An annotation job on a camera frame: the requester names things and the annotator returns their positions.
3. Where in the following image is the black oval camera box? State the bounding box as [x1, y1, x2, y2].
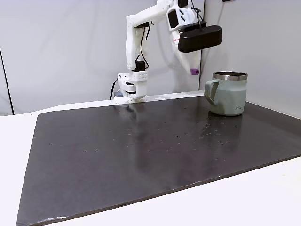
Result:
[177, 21, 223, 54]

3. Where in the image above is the sage green steel mug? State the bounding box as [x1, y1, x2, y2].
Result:
[204, 71, 248, 117]

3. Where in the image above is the black power cable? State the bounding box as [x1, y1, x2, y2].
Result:
[109, 78, 119, 100]

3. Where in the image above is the black camera cable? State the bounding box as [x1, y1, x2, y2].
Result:
[135, 0, 203, 70]

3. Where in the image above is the black glossy table mat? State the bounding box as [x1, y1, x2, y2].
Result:
[16, 95, 301, 226]

